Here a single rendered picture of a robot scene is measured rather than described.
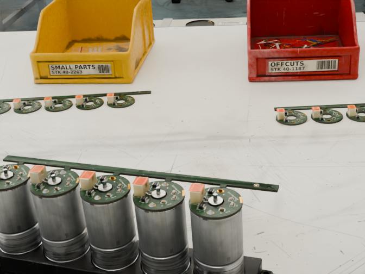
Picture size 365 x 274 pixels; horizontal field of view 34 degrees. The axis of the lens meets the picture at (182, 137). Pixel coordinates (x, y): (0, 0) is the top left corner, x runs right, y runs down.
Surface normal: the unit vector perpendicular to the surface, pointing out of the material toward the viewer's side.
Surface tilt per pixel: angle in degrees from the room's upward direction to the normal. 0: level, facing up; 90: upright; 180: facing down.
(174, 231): 90
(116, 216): 90
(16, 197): 90
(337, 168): 0
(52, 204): 90
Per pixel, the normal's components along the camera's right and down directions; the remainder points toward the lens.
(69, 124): -0.07, -0.88
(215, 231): -0.09, 0.47
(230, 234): 0.49, 0.37
